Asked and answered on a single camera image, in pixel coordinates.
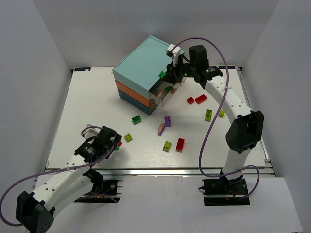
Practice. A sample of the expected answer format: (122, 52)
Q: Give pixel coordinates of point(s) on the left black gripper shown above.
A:
(112, 141)

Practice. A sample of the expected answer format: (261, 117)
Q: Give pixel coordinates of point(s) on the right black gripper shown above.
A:
(173, 73)

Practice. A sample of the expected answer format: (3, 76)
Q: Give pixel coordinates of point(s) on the green 2x4 lego brick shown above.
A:
(162, 74)

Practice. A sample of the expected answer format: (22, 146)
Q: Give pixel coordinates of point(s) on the dark green 2x2 lego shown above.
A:
(136, 119)

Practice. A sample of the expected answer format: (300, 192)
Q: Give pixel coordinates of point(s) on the red long lego brick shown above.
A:
(201, 99)

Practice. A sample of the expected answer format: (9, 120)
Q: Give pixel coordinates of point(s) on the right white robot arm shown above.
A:
(246, 125)

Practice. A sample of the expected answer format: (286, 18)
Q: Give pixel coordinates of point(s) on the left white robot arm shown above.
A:
(77, 180)

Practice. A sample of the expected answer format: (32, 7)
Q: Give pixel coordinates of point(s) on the lime 2x2 lego left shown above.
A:
(128, 137)

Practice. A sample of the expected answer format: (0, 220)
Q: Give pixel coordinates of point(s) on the small red lego brick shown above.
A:
(190, 100)

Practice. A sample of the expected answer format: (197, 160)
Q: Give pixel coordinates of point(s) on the teal orange drawer cabinet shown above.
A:
(138, 72)

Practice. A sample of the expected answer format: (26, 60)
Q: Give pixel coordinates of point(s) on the purple 2x3 lego brick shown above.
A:
(167, 121)

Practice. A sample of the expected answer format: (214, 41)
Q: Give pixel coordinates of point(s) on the right blue label sticker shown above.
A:
(229, 67)

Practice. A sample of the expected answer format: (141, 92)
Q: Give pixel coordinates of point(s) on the blue label sticker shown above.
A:
(82, 69)
(229, 67)

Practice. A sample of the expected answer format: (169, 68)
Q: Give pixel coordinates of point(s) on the lime 2x3 lego right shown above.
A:
(208, 115)

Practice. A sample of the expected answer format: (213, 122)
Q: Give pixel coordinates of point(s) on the purple curved patterned lego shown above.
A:
(161, 129)

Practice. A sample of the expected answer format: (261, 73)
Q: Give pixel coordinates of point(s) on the lime patterned lego centre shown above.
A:
(167, 146)

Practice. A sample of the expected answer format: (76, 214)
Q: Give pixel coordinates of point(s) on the small lime lego right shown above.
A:
(221, 113)

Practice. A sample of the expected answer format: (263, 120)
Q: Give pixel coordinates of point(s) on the red 2x3 lego brick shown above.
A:
(180, 145)

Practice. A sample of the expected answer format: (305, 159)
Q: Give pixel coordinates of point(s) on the left blue label sticker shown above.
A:
(82, 69)

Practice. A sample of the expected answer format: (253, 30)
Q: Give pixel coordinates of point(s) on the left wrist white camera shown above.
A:
(90, 131)

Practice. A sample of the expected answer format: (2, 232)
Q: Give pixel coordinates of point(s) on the wrist white camera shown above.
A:
(173, 51)
(90, 131)

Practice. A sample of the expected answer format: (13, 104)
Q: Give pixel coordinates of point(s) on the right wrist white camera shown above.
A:
(173, 51)

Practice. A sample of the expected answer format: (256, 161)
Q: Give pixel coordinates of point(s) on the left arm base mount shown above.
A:
(104, 188)

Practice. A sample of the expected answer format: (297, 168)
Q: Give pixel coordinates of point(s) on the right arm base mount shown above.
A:
(225, 190)

